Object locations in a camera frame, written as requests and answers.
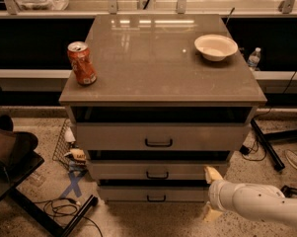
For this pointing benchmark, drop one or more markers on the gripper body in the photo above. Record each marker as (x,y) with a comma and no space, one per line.
(214,193)

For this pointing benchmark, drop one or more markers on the grey bottom drawer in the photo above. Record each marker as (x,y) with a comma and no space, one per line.
(153,194)

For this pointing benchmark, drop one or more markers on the grey drawer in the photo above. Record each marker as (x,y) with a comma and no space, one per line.
(153,194)
(161,136)
(151,170)

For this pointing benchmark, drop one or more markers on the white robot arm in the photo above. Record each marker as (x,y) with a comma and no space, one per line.
(256,202)

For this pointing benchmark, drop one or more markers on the grey drawer cabinet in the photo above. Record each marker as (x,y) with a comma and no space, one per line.
(149,71)

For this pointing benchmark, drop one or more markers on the grey middle drawer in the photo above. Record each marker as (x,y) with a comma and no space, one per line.
(151,170)

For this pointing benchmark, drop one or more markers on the grey top drawer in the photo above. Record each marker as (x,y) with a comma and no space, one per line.
(161,136)

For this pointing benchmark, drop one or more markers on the black stand leg right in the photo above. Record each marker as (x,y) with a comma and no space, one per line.
(278,165)

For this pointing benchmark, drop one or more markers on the clear plastic water bottle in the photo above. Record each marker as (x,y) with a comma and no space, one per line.
(254,59)

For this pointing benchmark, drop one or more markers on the white paper bowl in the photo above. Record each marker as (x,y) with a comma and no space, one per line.
(215,47)

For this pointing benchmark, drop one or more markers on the small toy figure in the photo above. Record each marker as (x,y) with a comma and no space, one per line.
(77,159)

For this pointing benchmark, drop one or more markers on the blue tape cross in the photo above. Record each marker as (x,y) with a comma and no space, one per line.
(74,178)

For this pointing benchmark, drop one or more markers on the black metal stand leg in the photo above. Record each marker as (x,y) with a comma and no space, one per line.
(45,220)

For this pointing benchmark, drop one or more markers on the orange soda can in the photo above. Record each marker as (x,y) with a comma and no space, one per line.
(79,56)

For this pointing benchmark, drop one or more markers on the brown leather object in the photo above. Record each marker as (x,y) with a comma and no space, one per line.
(14,145)

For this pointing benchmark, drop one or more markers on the wire mesh basket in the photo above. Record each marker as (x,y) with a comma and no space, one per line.
(62,147)

